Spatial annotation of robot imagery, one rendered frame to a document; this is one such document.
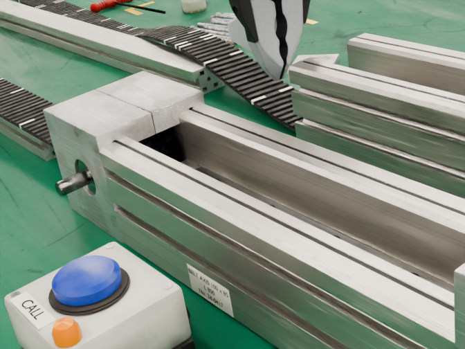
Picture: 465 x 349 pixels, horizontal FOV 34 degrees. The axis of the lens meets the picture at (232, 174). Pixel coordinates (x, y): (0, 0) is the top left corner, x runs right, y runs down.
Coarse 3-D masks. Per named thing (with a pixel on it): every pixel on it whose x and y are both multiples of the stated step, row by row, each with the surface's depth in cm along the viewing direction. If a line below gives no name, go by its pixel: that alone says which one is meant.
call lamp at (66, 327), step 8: (64, 320) 40; (72, 320) 40; (56, 328) 40; (64, 328) 40; (72, 328) 40; (56, 336) 40; (64, 336) 40; (72, 336) 40; (80, 336) 41; (56, 344) 40; (64, 344) 40; (72, 344) 40
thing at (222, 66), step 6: (246, 54) 86; (228, 60) 85; (234, 60) 86; (240, 60) 85; (246, 60) 85; (252, 60) 86; (210, 66) 84; (216, 66) 85; (222, 66) 84; (228, 66) 84; (234, 66) 85; (216, 72) 84
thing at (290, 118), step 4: (292, 112) 75; (284, 116) 75; (288, 116) 75; (292, 116) 75; (296, 116) 74; (300, 116) 74; (276, 120) 75; (280, 120) 74; (284, 120) 74; (288, 120) 74; (292, 120) 74; (296, 120) 74; (284, 124) 74; (288, 124) 74
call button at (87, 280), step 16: (96, 256) 45; (64, 272) 44; (80, 272) 44; (96, 272) 44; (112, 272) 44; (64, 288) 43; (80, 288) 43; (96, 288) 43; (112, 288) 43; (64, 304) 43; (80, 304) 43
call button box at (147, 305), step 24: (120, 264) 47; (144, 264) 46; (24, 288) 46; (48, 288) 45; (120, 288) 44; (144, 288) 44; (168, 288) 44; (24, 312) 44; (48, 312) 43; (72, 312) 43; (96, 312) 43; (120, 312) 42; (144, 312) 42; (168, 312) 43; (24, 336) 45; (48, 336) 41; (96, 336) 41; (120, 336) 42; (144, 336) 43; (168, 336) 44
